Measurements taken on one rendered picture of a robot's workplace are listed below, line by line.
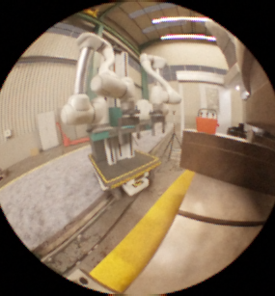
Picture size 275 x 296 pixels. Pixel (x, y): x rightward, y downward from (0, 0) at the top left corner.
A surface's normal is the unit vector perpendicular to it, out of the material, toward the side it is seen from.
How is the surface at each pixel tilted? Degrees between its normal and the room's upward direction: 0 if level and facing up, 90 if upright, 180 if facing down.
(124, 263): 0
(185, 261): 0
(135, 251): 0
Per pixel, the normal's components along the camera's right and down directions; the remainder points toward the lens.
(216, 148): -0.74, 0.25
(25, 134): 0.89, 0.10
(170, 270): -0.06, -0.95
